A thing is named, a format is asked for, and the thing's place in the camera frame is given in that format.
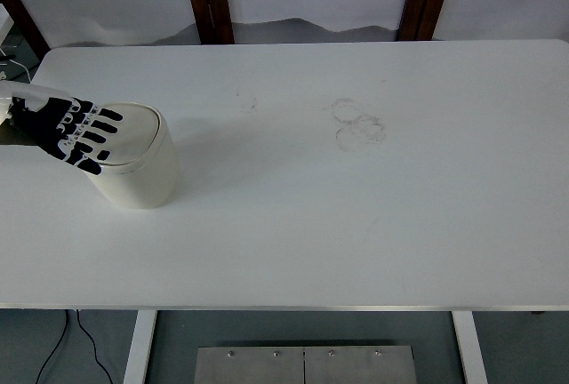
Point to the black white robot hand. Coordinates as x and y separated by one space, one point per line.
74 131

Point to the cream trash can lid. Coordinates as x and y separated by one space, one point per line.
132 144

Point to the cream trash can body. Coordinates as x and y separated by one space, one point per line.
147 186

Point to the left white table leg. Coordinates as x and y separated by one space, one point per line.
140 349

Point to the white table leg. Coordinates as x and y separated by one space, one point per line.
140 349
471 357

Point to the right white table leg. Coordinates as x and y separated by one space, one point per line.
471 357

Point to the far-left brown wooden post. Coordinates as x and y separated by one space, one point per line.
23 20

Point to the grey metal base plate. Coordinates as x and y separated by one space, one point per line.
317 364

